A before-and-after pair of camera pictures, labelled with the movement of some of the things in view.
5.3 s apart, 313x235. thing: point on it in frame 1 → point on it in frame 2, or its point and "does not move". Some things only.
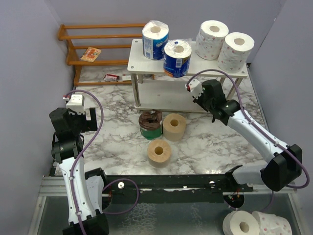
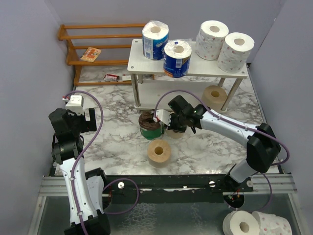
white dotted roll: x=210 y=39 does not move
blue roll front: x=177 y=55 does not move
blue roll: x=155 y=35 does not move
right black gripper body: x=204 y=103 → x=177 y=123
